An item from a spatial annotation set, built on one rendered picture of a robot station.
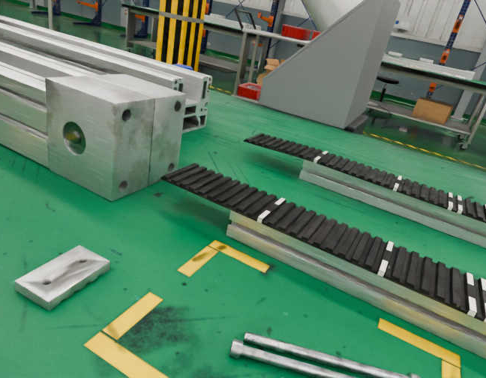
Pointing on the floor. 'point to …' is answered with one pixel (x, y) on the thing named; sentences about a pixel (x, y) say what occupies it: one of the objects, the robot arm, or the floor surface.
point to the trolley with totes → (250, 91)
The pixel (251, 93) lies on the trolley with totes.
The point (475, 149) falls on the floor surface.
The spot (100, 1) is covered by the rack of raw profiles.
